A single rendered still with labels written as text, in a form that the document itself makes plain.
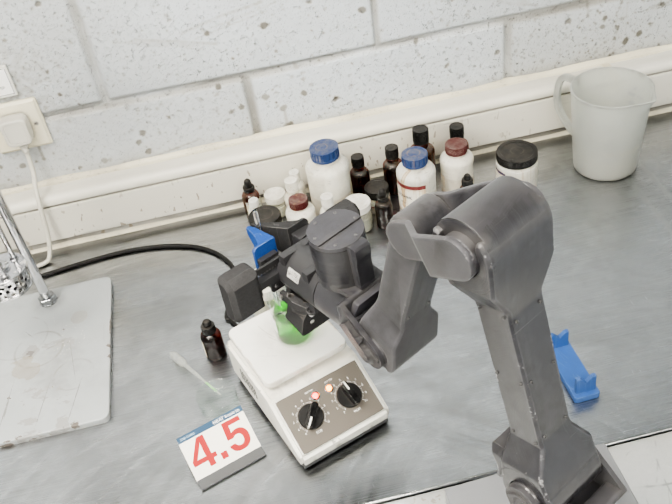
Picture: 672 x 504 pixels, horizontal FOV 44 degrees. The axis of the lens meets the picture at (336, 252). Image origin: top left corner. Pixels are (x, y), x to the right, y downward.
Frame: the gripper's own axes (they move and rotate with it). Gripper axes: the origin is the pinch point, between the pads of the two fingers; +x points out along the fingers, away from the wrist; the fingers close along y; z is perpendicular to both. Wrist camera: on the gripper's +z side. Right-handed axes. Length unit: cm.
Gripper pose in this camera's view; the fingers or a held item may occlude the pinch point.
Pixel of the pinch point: (267, 240)
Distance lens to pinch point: 97.4
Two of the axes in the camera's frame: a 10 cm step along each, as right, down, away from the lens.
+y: 7.6, -4.9, 4.3
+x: -6.4, -4.3, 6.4
